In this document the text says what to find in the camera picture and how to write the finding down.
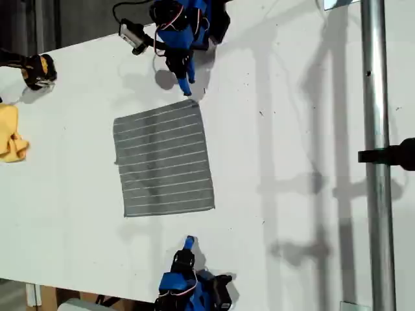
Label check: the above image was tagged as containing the grey striped towel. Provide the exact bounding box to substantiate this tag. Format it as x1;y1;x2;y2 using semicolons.
112;98;217;218

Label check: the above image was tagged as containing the white box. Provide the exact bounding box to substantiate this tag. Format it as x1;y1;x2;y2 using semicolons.
57;297;124;311

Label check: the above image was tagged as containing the brown cardboard box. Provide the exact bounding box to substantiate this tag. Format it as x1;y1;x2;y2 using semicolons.
40;284;153;311

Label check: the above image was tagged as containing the white table leg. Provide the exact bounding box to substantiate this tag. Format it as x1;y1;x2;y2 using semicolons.
25;282;42;308

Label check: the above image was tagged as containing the black and yellow tool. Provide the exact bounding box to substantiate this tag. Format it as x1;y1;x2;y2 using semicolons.
0;47;58;91

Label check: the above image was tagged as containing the yellow cloth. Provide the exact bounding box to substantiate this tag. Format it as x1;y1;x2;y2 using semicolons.
0;102;30;163

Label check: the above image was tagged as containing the black clamp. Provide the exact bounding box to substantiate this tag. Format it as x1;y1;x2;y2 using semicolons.
357;137;415;172

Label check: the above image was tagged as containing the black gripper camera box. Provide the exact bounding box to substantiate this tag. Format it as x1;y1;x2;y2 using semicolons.
119;18;153;56
212;274;235;311

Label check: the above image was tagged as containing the black camera cable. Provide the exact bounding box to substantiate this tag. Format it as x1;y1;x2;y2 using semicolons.
112;0;150;24

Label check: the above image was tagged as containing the steel post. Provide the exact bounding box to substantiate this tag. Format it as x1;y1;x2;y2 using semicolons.
360;0;397;311

